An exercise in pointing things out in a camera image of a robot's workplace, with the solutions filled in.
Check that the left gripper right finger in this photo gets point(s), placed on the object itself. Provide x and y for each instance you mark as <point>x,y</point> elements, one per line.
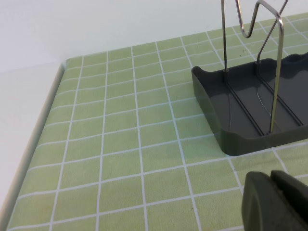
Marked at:
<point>296,207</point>

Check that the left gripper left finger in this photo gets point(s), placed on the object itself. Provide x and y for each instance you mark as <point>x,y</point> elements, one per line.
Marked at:
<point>257,204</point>

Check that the green checkered tablecloth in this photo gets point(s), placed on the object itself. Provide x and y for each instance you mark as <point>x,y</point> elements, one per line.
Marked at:
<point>120,120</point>

